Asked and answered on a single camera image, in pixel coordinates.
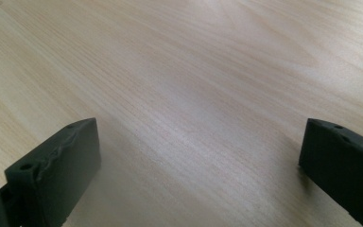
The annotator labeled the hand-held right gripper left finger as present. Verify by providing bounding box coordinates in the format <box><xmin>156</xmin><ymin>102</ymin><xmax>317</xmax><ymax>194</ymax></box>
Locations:
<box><xmin>4</xmin><ymin>117</ymin><xmax>102</xmax><ymax>227</ymax></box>

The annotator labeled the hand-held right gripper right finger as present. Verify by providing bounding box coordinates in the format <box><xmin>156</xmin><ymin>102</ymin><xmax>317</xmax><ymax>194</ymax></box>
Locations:
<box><xmin>298</xmin><ymin>117</ymin><xmax>363</xmax><ymax>227</ymax></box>

